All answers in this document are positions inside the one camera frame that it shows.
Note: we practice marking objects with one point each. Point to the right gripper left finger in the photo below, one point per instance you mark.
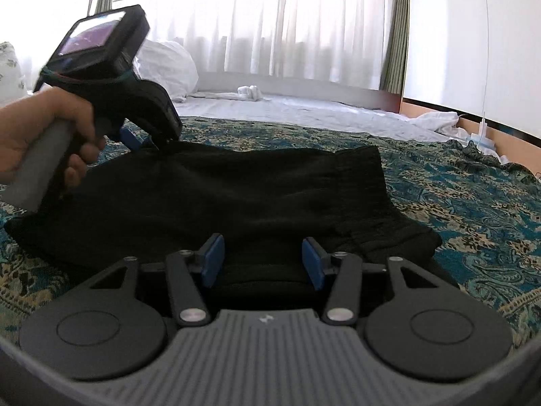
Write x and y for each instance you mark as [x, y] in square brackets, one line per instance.
[210, 258]

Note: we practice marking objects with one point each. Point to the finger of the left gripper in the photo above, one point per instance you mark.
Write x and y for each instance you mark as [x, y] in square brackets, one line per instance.
[136, 141]

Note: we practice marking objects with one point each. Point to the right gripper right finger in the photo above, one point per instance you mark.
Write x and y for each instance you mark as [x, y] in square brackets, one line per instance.
[317, 262]

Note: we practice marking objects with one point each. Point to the black pants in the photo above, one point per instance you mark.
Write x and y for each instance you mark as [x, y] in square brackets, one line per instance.
[149, 203]

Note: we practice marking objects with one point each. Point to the person's left hand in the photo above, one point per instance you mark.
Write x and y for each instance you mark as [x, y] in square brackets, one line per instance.
[24, 120]

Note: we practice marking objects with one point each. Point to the white pillow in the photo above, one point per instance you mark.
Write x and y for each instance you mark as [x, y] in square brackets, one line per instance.
[169, 65]

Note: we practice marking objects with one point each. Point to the white bed sheet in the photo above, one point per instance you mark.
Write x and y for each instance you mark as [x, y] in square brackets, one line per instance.
[310, 114]

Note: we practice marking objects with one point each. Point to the green floral folded quilt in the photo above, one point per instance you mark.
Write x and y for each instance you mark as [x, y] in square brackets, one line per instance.
[12, 80]

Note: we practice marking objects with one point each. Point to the small white rolled cloth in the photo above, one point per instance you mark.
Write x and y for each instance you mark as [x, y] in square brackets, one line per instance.
[249, 93]

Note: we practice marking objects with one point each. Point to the teal paisley bedspread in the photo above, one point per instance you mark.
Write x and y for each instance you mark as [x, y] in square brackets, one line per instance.
[487, 214]

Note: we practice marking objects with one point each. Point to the crumpled white cloth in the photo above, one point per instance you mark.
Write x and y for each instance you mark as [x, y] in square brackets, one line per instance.
[444, 123]

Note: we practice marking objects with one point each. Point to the green curtain near wardrobe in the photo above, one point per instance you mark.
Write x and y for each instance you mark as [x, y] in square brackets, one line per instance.
[393, 74]

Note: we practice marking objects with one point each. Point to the white sheer curtain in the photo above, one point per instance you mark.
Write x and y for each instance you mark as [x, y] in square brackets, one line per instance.
[338, 41]

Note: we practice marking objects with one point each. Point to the white wardrobe doors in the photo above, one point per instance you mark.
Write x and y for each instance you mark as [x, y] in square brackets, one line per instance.
[477, 56]

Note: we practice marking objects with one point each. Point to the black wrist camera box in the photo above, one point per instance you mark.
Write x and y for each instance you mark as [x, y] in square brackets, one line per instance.
[101, 46]

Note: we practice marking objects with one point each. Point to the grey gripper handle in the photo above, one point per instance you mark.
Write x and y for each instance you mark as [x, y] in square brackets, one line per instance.
[39, 166]

